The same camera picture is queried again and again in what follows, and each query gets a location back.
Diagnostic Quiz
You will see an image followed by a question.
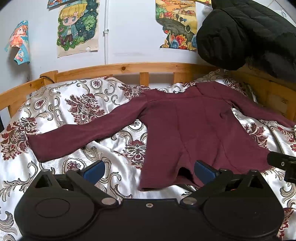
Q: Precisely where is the maroon long-sleeve shirt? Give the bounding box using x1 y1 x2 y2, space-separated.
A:
28 82 295 190

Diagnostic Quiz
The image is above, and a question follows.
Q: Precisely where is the floral satin bedspread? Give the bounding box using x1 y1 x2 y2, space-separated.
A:
1 70 295 240

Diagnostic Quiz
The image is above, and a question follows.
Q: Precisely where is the black puffer jacket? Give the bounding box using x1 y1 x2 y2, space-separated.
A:
196 1 295 82

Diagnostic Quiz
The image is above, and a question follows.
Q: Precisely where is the blonde anime character poster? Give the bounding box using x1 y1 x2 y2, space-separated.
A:
56 0 100 58

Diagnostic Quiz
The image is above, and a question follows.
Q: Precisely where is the orange-haired anime poster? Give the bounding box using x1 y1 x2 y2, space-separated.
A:
4 20 30 65

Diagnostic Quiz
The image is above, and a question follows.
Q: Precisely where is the autumn landscape poster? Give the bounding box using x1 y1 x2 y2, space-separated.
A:
156 0 198 51

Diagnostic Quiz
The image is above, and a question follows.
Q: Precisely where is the wooden bed frame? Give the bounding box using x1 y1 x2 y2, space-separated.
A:
1 62 295 121

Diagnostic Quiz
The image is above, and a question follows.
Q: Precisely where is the white wall conduit pipe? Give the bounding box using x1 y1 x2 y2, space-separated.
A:
103 0 109 65

